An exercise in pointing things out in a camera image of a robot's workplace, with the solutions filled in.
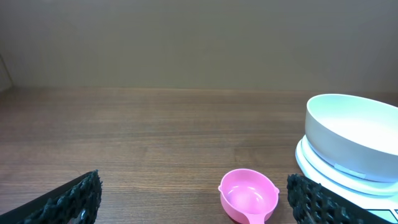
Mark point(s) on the white digital kitchen scale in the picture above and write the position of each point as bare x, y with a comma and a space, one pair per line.
379, 198

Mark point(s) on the pink plastic measuring scoop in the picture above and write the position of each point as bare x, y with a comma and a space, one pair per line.
248, 196

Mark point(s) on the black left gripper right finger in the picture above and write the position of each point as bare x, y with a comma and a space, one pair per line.
313, 203

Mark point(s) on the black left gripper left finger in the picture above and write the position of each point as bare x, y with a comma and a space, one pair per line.
77, 201

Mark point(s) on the white bowl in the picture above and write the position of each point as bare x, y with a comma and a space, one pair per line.
355, 135

